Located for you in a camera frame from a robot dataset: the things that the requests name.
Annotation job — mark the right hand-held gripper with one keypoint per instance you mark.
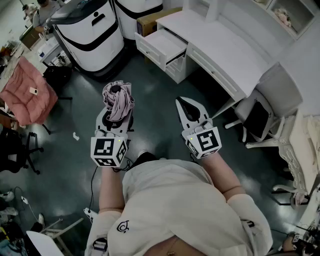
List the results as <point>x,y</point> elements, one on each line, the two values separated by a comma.
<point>206,142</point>

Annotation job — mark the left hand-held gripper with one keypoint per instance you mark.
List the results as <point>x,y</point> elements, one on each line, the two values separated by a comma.
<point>105,148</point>

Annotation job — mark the pink and black cloth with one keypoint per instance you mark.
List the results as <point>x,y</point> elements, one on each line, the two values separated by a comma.
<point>120,102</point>

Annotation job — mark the white drawer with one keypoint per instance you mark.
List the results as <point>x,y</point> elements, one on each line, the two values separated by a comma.
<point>162,42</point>

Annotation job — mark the person's left forearm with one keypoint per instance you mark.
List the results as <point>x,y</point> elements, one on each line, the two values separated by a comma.
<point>110,190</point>

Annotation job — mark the person's right forearm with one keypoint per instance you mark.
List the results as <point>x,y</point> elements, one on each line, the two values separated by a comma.
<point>220,175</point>

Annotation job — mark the white desk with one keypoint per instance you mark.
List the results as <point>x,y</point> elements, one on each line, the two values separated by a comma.
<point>225,50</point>

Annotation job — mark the white desk hutch shelf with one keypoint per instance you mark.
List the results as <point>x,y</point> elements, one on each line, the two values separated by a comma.
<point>297,15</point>

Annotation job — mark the white paper scrap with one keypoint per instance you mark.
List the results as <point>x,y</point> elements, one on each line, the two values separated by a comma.
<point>76,136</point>

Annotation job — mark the person's black trouser leg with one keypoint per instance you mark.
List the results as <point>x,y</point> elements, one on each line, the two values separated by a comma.
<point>147,157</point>

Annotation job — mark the black backpack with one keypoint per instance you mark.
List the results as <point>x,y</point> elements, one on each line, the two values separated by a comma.
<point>57,77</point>

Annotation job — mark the white phone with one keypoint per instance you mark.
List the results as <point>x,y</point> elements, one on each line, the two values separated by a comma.
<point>33,91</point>

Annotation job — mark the person's white sweatshirt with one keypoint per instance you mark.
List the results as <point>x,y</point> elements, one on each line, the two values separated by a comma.
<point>170,200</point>

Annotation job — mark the white robot with grey top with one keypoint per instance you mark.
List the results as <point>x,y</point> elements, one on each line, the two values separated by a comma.
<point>87,37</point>

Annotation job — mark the white padded chair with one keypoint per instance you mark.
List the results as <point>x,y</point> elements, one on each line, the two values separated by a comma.
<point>280,85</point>

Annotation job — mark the white power strip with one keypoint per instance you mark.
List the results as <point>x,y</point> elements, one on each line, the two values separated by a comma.
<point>90,213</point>

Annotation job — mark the pink quilt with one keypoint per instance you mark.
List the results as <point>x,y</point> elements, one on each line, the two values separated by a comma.
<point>22,100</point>

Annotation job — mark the brown cardboard box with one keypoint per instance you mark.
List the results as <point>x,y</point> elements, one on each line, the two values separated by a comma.
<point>150,21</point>

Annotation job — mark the black office chair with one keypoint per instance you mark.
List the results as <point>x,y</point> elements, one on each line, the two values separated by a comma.
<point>12,150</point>

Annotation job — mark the white and black robot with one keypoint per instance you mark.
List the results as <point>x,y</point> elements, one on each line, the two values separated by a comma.
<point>140,17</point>

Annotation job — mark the ornate white carved furniture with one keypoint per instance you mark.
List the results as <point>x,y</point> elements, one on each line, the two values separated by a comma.
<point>300,155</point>

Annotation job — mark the pink flowers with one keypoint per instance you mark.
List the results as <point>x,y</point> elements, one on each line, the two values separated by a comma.
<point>283,17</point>

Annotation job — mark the white stool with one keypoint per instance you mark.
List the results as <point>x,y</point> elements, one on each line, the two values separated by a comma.
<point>42,242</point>

